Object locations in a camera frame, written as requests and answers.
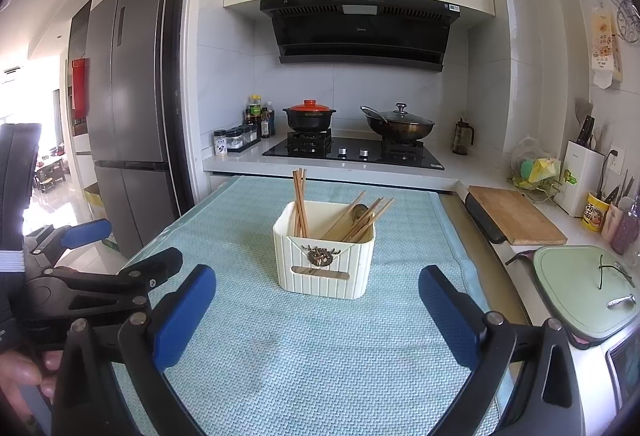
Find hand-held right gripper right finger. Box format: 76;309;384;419
419;266;586;436

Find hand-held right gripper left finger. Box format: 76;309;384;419
52;264;217;436

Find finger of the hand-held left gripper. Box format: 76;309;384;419
44;247;183;298
25;218;113;269

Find cream ribbed utensil holder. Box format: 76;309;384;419
272;200;377;301

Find dark kitchen utensils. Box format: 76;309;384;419
602;170;636;207

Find person's left hand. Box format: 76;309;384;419
0;348;63;417

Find yellow box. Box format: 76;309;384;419
84;183;106;217

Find wooden dining table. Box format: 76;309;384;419
35;156;66;194

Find green cutting board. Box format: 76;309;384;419
532;243;640;342

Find wooden cutting board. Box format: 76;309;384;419
467;185;568;246

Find grey refrigerator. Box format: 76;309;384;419
85;0;173;262

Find teal woven mat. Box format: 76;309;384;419
112;175;516;436

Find rack of spice jars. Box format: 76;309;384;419
226;125;261;152

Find plastic bag with produce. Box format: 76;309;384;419
509;136;563;197

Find glass french press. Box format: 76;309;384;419
452;117;475;156

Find yellow cup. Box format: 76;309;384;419
581;191;611;233

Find steel sink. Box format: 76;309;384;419
575;328;640;436

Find pink cup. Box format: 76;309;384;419
601;202;623;242

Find white knife block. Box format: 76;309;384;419
554;141;605;217

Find yellow cap sauce bottle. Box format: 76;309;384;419
247;95;263;139

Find black gas hob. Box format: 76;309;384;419
262;134;445;171

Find wok with glass lid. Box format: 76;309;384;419
360;102;436;142

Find purple soap bottle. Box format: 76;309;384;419
611;196;640;256

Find black pot with red lid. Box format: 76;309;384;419
282;99;337;133

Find black range hood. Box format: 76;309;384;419
260;0;462;73

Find hanging printed bag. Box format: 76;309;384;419
590;6;623;89

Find dark door frame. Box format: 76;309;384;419
160;0;207;222

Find black wire tool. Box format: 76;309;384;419
596;255;636;291

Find black handled knife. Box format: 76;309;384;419
577;116;596;149

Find hanging wire trivet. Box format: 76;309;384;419
609;0;640;39

